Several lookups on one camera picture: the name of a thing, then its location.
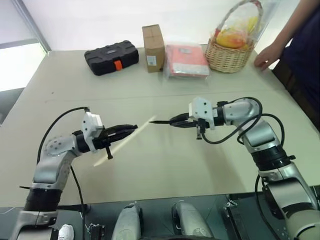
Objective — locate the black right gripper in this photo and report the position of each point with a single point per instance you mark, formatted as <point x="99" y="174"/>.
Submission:
<point x="200" y="125"/>

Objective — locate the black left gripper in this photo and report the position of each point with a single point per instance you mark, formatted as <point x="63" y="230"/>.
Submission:
<point x="103" y="140"/>

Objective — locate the person's bare forearm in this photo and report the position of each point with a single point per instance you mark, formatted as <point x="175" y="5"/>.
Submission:
<point x="287" y="32"/>

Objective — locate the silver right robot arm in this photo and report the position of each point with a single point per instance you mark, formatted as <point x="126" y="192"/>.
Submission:
<point x="260" y="135"/>

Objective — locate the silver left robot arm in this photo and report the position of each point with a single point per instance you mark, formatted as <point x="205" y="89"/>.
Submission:
<point x="50" y="165"/>

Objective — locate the person's bare hand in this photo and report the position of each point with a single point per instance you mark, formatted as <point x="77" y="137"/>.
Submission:
<point x="266" y="56"/>

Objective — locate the red packet in plastic bag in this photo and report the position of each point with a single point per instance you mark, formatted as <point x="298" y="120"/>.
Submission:
<point x="186" y="60"/>

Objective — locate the brown cardboard box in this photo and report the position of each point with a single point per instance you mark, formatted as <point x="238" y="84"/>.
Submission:
<point x="153" y="52"/>

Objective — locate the black tool case orange latch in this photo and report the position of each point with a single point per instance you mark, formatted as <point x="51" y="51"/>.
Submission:
<point x="110" y="57"/>

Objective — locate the black base platform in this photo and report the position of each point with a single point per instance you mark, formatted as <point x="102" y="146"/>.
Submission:
<point x="155" y="212"/>

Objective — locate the silver rounded robot leg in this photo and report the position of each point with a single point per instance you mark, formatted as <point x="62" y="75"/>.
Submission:
<point x="190" y="222"/>
<point x="127" y="222"/>

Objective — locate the wrapped yellow orange fruit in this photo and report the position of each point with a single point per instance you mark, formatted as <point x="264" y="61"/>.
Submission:
<point x="230" y="40"/>

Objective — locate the white shoe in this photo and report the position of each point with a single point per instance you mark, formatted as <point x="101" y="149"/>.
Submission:
<point x="66" y="232"/>

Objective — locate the person in dark blue clothes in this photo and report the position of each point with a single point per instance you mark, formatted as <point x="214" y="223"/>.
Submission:
<point x="306" y="37"/>

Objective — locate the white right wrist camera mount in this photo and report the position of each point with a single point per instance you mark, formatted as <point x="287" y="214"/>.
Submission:
<point x="202" y="107"/>

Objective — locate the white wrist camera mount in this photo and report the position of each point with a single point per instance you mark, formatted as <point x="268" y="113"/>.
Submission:
<point x="202" y="107"/>
<point x="88" y="125"/>

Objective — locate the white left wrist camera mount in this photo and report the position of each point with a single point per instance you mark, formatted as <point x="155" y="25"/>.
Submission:
<point x="88" y="125"/>

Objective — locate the grey window frame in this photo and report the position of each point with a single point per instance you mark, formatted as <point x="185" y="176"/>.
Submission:
<point x="37" y="25"/>

